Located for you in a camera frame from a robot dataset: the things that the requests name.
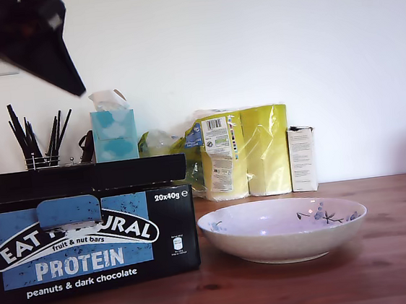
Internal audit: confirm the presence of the black blue snackbar carton box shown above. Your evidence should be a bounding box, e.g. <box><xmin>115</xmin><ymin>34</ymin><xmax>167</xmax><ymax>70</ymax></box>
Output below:
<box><xmin>0</xmin><ymin>152</ymin><xmax>204</xmax><ymax>304</ymax></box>

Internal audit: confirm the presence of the blue cloud tissue box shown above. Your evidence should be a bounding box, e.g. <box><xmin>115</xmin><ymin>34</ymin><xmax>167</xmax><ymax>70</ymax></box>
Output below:
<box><xmin>89</xmin><ymin>107</ymin><xmax>140</xmax><ymax>164</ymax></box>

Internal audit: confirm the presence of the small white carton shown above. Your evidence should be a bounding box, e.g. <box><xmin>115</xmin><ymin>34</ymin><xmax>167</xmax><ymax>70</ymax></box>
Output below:
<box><xmin>285</xmin><ymin>123</ymin><xmax>321</xmax><ymax>194</ymax></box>

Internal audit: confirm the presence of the white tissue sheet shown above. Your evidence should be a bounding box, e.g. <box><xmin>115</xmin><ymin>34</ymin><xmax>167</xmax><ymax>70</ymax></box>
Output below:
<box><xmin>87</xmin><ymin>87</ymin><xmax>129</xmax><ymax>114</ymax></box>

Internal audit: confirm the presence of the green plastic bag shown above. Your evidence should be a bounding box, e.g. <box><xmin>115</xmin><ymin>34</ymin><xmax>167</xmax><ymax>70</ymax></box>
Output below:
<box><xmin>135</xmin><ymin>123</ymin><xmax>208</xmax><ymax>203</ymax></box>

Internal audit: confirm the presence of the yellow kitchen roll pack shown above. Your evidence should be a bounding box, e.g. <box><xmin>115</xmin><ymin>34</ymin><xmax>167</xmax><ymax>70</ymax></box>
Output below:
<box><xmin>183</xmin><ymin>100</ymin><xmax>297</xmax><ymax>204</ymax></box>

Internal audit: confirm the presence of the white floral ceramic bowl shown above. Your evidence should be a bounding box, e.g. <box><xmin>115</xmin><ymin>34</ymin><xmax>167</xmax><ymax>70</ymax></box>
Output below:
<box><xmin>195</xmin><ymin>189</ymin><xmax>373</xmax><ymax>272</ymax></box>

